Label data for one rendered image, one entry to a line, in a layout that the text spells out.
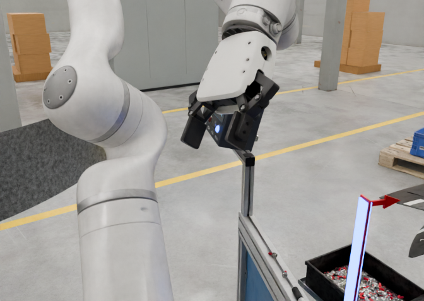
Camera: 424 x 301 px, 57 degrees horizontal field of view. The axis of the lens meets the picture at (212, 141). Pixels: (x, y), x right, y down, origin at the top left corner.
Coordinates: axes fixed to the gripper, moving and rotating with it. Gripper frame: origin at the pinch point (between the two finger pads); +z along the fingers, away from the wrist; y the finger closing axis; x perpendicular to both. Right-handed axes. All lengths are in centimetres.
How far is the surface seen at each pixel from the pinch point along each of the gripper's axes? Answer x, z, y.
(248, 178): -49, -11, 42
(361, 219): -27.7, 0.9, -7.3
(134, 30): -168, -278, 513
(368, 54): -594, -488, 375
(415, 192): -40.6, -8.8, -9.1
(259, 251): -54, 8, 34
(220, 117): -37, -25, 48
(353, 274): -34.1, 8.8, -4.5
